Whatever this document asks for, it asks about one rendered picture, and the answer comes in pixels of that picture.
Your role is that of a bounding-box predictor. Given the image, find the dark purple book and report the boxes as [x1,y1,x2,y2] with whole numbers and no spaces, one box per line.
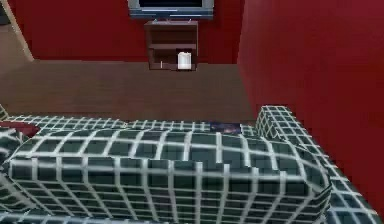
[209,122,242,135]

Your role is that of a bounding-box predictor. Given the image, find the white box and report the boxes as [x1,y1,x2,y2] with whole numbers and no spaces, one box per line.
[177,51,193,70]

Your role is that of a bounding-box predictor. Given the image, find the green white checked sofa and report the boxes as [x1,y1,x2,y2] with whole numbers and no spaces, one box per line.
[0,103,383,224]

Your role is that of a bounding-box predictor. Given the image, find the brown wooden shelf unit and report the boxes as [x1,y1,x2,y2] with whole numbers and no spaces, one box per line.
[143,19,199,72]

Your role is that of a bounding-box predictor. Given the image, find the grey television set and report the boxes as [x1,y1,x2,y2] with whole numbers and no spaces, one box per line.
[127,0,215,20]

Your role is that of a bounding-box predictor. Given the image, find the dark red cushion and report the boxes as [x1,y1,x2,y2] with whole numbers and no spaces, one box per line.
[0,121,41,138]

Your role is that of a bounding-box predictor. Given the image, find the beige door frame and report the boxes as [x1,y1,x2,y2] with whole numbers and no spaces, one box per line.
[0,0,35,63]

